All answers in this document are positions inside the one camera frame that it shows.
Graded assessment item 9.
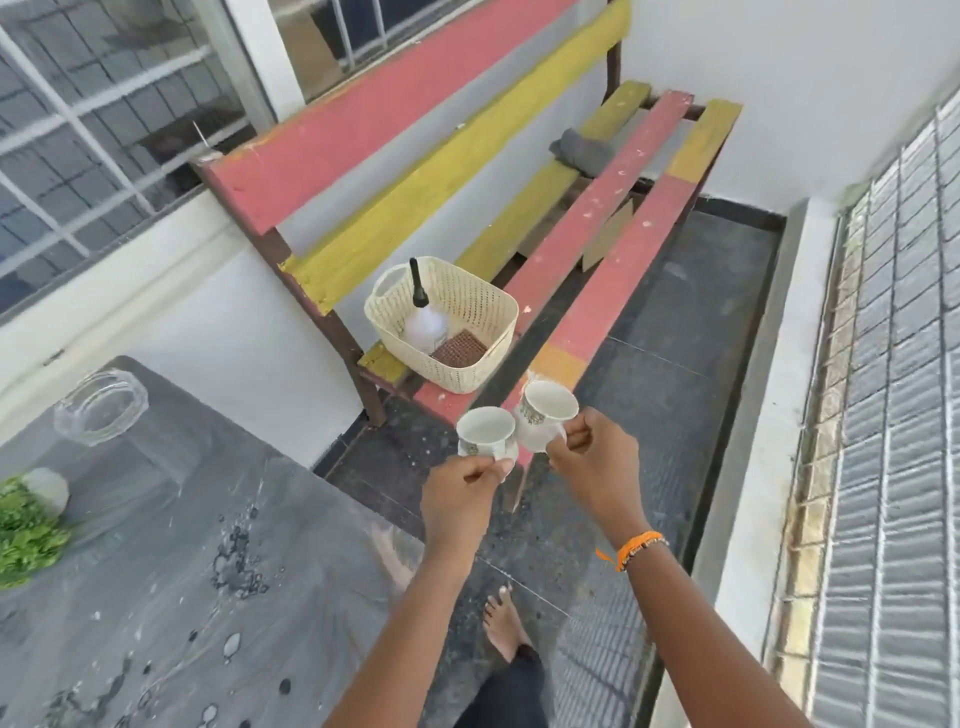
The person's left hand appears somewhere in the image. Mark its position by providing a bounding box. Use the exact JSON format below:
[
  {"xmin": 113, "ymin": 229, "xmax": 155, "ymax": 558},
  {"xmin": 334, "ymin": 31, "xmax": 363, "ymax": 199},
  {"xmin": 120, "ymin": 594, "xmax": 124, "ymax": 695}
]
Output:
[{"xmin": 419, "ymin": 452, "xmax": 516, "ymax": 561}]

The person's right hand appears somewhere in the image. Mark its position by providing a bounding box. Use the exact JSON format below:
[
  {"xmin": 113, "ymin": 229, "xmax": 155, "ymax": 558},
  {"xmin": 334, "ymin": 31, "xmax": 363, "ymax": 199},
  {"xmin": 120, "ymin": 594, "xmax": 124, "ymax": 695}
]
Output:
[{"xmin": 545, "ymin": 407, "xmax": 651, "ymax": 535}]

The small white printed cup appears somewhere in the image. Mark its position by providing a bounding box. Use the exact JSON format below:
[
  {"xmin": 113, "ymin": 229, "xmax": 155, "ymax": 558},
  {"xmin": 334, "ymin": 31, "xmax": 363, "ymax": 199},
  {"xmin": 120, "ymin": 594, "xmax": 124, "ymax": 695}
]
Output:
[{"xmin": 456, "ymin": 406, "xmax": 519, "ymax": 462}]

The tall white printed cup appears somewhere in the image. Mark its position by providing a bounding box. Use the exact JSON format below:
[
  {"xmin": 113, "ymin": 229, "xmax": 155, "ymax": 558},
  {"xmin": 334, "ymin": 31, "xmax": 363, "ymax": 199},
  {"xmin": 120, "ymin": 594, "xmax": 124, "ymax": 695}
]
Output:
[{"xmin": 513, "ymin": 379, "xmax": 581, "ymax": 454}]

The person's left forearm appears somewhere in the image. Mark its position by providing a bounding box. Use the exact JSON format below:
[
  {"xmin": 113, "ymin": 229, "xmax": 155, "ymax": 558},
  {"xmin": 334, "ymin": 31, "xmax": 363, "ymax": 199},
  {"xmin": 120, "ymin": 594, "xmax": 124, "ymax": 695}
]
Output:
[{"xmin": 324, "ymin": 536, "xmax": 481, "ymax": 728}]

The person's right forearm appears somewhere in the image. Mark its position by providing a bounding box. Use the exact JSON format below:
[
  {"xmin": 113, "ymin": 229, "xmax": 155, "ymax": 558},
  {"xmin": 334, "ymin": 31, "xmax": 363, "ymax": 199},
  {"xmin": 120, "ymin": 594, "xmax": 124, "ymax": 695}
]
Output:
[{"xmin": 600, "ymin": 517, "xmax": 815, "ymax": 728}]

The brown scrub pad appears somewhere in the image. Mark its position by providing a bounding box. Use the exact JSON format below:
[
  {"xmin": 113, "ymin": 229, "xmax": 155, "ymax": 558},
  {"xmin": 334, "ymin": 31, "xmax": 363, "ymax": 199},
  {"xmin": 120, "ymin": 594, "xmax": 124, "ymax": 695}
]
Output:
[{"xmin": 432, "ymin": 330, "xmax": 492, "ymax": 369}]

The orange beaded wrist thread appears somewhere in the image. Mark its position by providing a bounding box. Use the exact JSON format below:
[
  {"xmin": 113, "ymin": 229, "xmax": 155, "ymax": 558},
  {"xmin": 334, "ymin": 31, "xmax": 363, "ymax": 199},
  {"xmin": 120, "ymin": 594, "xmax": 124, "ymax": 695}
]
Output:
[{"xmin": 596, "ymin": 531, "xmax": 670, "ymax": 573}]

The cream plastic woven basket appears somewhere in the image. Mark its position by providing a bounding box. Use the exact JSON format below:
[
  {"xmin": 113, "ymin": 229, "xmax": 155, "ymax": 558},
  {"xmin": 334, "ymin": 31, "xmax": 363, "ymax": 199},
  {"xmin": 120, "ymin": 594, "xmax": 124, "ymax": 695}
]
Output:
[{"xmin": 364, "ymin": 256, "xmax": 520, "ymax": 396}]

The person's foot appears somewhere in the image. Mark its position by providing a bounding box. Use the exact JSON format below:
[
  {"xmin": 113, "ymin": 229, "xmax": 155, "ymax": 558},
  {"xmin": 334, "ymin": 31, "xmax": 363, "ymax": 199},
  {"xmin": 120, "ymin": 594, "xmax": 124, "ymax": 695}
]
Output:
[{"xmin": 482, "ymin": 585, "xmax": 535, "ymax": 685}]

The person's black trouser leg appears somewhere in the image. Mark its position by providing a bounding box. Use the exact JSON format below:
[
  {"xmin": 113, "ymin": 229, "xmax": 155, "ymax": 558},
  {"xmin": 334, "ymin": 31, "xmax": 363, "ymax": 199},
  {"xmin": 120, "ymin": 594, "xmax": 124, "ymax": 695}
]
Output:
[{"xmin": 452, "ymin": 645, "xmax": 549, "ymax": 728}]

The red and yellow wooden bench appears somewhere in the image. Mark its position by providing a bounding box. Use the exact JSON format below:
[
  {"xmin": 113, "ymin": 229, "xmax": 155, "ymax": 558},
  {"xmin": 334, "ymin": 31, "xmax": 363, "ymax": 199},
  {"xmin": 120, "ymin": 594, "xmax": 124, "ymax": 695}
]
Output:
[{"xmin": 193, "ymin": 0, "xmax": 744, "ymax": 429}]

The grey folded cloth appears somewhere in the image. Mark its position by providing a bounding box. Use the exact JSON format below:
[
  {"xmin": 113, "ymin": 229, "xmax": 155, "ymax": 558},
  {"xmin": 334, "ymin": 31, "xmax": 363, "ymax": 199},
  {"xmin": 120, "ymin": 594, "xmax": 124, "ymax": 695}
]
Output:
[{"xmin": 548, "ymin": 128, "xmax": 618, "ymax": 178}]

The clear glass ashtray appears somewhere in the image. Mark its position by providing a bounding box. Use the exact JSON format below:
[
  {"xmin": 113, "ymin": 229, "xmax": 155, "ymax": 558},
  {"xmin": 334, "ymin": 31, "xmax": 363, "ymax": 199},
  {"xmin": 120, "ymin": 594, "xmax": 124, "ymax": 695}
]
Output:
[{"xmin": 54, "ymin": 369, "xmax": 150, "ymax": 449}]

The white round stone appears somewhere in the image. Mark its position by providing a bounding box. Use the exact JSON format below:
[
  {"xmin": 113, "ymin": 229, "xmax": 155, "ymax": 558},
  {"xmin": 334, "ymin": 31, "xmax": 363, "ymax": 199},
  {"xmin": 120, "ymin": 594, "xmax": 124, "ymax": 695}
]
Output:
[{"xmin": 22, "ymin": 468, "xmax": 72, "ymax": 519}]

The bunch of green herbs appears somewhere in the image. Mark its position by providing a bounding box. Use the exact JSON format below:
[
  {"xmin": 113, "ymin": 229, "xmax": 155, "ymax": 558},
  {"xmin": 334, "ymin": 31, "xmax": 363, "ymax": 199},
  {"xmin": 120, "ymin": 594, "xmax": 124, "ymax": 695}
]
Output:
[{"xmin": 0, "ymin": 476, "xmax": 75, "ymax": 591}]

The window with white grille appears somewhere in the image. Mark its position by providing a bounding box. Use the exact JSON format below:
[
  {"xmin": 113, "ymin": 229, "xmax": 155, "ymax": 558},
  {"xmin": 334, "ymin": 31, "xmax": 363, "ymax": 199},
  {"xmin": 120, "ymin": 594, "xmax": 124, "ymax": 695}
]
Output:
[{"xmin": 0, "ymin": 0, "xmax": 421, "ymax": 316}]

